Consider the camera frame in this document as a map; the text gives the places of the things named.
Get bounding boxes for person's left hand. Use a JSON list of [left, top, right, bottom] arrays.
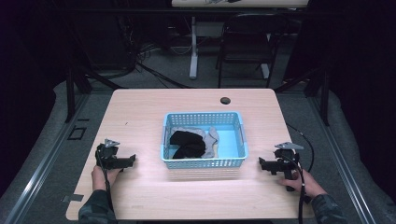
[[91, 163, 121, 192]]

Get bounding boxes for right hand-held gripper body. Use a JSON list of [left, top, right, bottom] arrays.
[[274, 141, 304, 192]]

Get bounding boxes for black floor tape rectangle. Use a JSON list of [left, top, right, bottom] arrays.
[[66, 125, 88, 141]]

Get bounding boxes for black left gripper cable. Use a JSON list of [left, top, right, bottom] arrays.
[[95, 148, 115, 218]]

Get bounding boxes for grey tape strip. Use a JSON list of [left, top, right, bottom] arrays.
[[61, 193, 85, 203]]

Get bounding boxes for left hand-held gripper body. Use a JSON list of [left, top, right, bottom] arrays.
[[94, 138, 125, 171]]

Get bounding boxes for white desk leg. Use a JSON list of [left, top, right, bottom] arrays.
[[188, 16, 200, 80]]

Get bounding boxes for light wooden desk top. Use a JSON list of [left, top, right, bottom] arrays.
[[171, 0, 310, 8]]

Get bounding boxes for grey sock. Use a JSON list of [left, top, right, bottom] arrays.
[[169, 125, 220, 160]]

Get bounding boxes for black folding chair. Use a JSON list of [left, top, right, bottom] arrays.
[[215, 12, 292, 90]]

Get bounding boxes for black sock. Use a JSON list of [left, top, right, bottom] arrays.
[[168, 130, 206, 161]]

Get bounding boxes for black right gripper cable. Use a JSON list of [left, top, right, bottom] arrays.
[[285, 123, 316, 224]]

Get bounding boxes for black floor cables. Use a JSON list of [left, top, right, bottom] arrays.
[[124, 40, 194, 90]]

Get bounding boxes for person's right hand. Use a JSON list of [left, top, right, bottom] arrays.
[[277, 169, 329, 200]]

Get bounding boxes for black metal stand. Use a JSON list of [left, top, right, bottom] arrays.
[[274, 59, 332, 127], [64, 46, 125, 124]]

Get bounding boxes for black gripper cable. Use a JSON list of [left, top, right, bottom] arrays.
[[95, 148, 115, 218], [285, 123, 316, 224]]

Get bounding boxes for light blue plastic basket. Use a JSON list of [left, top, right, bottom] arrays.
[[160, 111, 249, 170]]

